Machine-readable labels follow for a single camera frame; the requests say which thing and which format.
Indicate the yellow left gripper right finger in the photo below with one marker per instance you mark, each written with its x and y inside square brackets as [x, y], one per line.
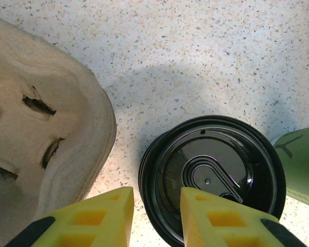
[221, 221]

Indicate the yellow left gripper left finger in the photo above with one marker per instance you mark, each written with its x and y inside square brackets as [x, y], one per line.
[92, 218]

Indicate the black plastic lid stack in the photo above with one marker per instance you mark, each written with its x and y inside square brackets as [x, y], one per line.
[221, 154]

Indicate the pulp cup carrier stack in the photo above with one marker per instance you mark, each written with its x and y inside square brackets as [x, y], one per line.
[28, 77]

